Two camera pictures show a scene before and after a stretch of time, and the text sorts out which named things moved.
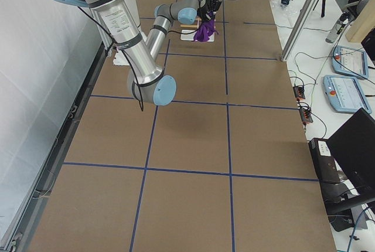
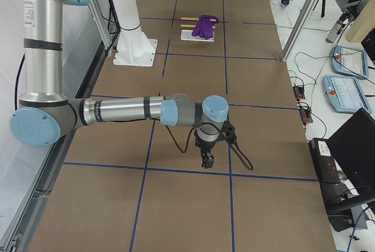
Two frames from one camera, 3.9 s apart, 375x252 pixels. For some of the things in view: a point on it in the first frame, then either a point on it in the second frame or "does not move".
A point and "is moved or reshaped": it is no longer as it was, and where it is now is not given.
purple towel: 206,30 is moved or reshaped
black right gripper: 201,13 -> 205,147
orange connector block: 299,92 does not move
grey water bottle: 337,29 does not move
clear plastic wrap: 286,5 does not move
